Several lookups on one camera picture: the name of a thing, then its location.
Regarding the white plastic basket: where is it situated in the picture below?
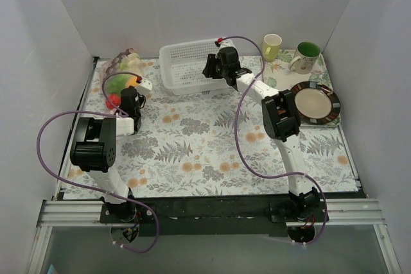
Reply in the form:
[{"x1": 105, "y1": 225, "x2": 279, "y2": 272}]
[{"x1": 159, "y1": 39, "x2": 228, "y2": 96}]

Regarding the clear zip top bag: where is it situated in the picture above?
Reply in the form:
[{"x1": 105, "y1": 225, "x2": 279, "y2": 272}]
[{"x1": 100, "y1": 48, "x2": 146, "y2": 110}]

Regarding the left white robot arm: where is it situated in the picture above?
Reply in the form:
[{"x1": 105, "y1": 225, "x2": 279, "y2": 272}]
[{"x1": 70, "y1": 87, "x2": 145, "y2": 223}]

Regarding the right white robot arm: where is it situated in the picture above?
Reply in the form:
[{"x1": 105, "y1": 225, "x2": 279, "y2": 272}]
[{"x1": 202, "y1": 44, "x2": 320, "y2": 221}]

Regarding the orange fake fruit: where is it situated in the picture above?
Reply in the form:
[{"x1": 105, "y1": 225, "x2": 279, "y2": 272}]
[{"x1": 125, "y1": 77, "x2": 141, "y2": 88}]

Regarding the green fake lettuce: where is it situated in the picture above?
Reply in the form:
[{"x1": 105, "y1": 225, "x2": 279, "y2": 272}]
[{"x1": 105, "y1": 74, "x2": 133, "y2": 96}]

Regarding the yellow green mug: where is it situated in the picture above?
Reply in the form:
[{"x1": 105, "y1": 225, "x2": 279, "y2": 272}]
[{"x1": 262, "y1": 34, "x2": 282, "y2": 62}]

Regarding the floral table mat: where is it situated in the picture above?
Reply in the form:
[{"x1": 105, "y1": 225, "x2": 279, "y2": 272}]
[{"x1": 62, "y1": 55, "x2": 360, "y2": 200}]

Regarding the green interior floral mug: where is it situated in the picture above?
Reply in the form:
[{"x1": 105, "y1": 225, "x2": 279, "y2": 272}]
[{"x1": 288, "y1": 42, "x2": 320, "y2": 74}]

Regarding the striped rim ceramic plate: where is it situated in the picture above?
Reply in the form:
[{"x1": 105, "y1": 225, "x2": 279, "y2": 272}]
[{"x1": 291, "y1": 81, "x2": 341, "y2": 126}]

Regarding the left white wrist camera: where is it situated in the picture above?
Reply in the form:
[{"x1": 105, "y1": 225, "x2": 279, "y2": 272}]
[{"x1": 136, "y1": 78, "x2": 153, "y2": 96}]

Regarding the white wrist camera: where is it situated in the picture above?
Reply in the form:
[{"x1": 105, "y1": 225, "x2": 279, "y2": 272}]
[
  {"x1": 215, "y1": 38, "x2": 235, "y2": 50},
  {"x1": 136, "y1": 78, "x2": 153, "y2": 96}
]

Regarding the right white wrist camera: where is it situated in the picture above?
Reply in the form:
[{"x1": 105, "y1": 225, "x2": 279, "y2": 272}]
[{"x1": 215, "y1": 38, "x2": 235, "y2": 50}]

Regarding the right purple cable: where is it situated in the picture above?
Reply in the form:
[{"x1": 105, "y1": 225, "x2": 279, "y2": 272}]
[{"x1": 221, "y1": 35, "x2": 329, "y2": 246}]

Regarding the purple cable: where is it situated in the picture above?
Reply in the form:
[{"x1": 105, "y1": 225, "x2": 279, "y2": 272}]
[
  {"x1": 37, "y1": 73, "x2": 160, "y2": 253},
  {"x1": 221, "y1": 35, "x2": 329, "y2": 246}
]

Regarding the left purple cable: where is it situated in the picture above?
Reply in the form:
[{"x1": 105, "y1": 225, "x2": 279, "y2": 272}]
[{"x1": 37, "y1": 73, "x2": 160, "y2": 253}]

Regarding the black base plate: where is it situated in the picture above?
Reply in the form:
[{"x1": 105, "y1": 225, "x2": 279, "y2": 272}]
[{"x1": 100, "y1": 194, "x2": 326, "y2": 237}]

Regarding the aluminium frame rail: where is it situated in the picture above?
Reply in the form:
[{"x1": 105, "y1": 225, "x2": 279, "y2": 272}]
[{"x1": 37, "y1": 199, "x2": 386, "y2": 227}]

